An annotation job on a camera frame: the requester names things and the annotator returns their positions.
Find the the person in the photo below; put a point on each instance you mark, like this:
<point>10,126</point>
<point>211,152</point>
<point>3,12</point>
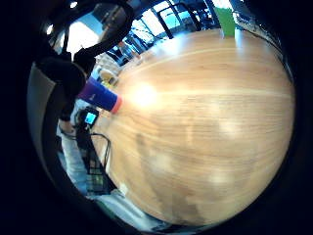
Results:
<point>63,78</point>

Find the black device with blue screen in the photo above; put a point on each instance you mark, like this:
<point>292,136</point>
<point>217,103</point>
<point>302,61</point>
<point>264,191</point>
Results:
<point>90,117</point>

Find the black stand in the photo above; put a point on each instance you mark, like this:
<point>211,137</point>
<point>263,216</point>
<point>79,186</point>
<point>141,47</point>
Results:
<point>85,147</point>

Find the white cloth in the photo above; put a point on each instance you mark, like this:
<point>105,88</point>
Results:
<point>127,209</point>

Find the green panel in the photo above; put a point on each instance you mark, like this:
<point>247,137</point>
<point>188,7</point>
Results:
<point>226,21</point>

